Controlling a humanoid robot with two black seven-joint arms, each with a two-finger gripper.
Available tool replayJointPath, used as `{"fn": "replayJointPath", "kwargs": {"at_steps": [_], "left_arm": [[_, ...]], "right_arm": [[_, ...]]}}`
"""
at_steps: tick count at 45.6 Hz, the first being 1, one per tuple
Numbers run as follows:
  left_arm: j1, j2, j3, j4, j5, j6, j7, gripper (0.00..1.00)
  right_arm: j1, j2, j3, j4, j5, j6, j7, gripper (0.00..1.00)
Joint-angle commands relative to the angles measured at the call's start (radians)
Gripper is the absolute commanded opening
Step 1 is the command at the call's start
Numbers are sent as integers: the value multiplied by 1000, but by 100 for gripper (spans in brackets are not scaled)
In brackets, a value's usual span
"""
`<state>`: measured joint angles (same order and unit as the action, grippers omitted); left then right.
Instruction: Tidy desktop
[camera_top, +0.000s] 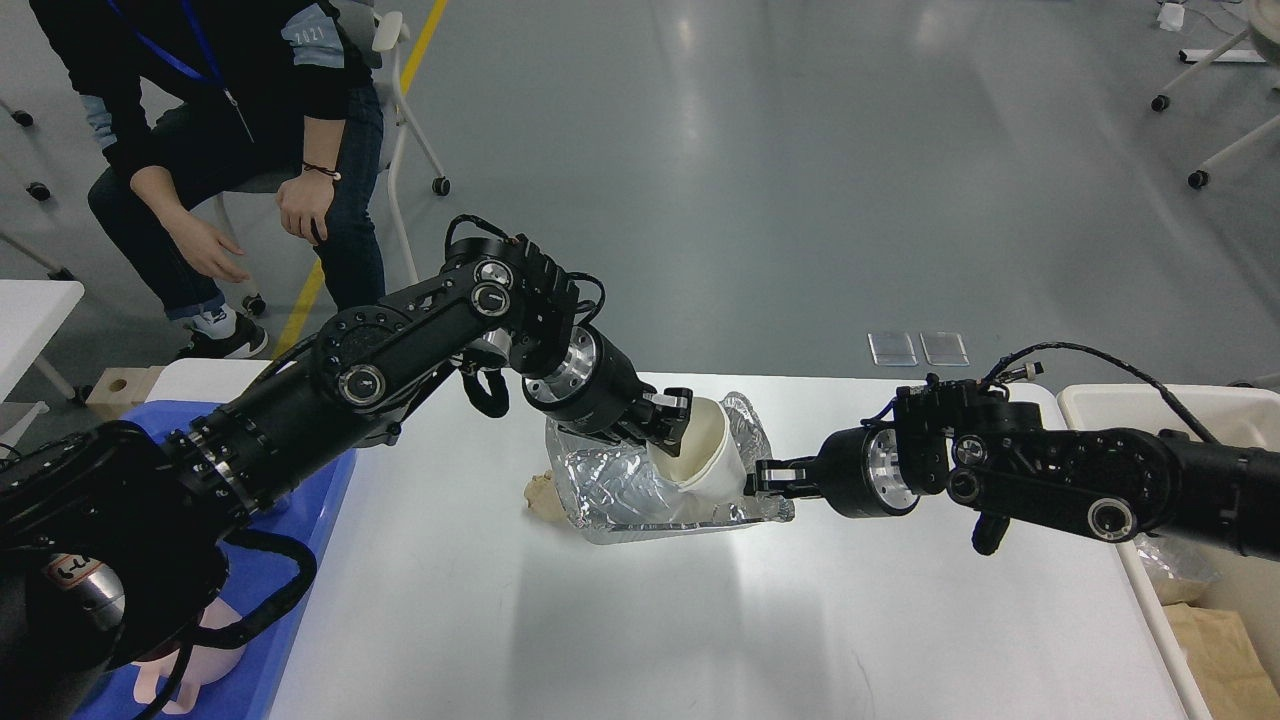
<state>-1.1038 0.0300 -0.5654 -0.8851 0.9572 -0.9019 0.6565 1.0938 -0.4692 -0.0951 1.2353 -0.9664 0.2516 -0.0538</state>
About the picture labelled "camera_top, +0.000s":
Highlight crumpled clear plastic in bin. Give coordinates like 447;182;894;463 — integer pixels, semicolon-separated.
1133;534;1222;606

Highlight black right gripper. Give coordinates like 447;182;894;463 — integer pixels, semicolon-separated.
745;427;920;519

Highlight white rolling chair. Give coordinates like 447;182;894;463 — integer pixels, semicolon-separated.
212;1;451;316

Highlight aluminium foil tray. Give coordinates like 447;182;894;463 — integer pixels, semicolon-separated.
545;392;795;544

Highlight clear floor plate right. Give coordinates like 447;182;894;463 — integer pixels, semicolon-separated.
919;331;972;366

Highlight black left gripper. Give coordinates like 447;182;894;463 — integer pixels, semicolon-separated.
522;325;694;457

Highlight seated person in black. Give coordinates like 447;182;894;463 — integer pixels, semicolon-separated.
29;1;387;359

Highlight wooden block with hole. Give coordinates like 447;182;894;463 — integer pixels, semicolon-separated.
84;365;166;421

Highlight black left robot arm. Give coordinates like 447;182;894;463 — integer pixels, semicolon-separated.
1;214;692;719

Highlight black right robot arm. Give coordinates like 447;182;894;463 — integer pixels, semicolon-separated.
744;348;1279;561

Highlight brown paper ball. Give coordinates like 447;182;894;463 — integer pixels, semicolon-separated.
524;471;566;523

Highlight white plastic bin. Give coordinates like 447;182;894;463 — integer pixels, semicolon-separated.
1059;384;1279;719

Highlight clear floor plate left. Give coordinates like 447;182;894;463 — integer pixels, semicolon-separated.
867;331;919;368

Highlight brown paper in bin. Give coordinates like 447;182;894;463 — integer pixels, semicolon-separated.
1164;603;1279;719

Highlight clear floor plate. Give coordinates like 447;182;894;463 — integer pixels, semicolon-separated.
867;331;919;368
919;331;972;366

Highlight small white side table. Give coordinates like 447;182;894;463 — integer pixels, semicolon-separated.
1;279;84;404

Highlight person's left hand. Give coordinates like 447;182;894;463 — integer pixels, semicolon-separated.
275;170;337;246

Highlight white rolling stand legs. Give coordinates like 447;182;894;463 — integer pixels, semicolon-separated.
1149;0;1280;191

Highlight white paper cup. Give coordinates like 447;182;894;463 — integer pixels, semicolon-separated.
646;397;748;503

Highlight person's right hand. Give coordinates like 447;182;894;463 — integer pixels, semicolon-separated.
161;211;251;283

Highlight pink mug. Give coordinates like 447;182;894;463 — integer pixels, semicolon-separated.
133;600;244;715

